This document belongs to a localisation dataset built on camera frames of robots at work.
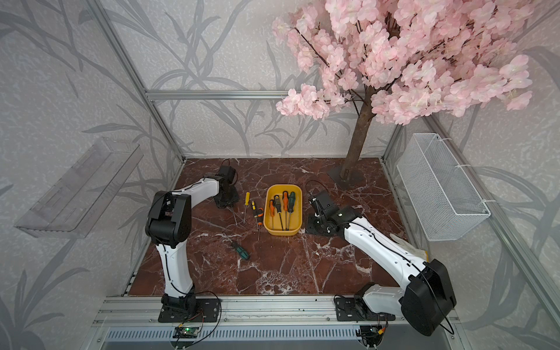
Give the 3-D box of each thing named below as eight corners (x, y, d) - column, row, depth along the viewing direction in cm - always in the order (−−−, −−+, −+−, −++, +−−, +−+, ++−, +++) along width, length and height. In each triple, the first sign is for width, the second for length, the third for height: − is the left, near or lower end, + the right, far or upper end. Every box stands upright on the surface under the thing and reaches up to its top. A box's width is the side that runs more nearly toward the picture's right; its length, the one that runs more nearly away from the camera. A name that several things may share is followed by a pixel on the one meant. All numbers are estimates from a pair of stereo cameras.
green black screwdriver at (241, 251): (227, 243, 91) (226, 241, 89) (232, 239, 93) (231, 236, 91) (246, 262, 86) (245, 260, 84) (251, 257, 88) (250, 254, 86)
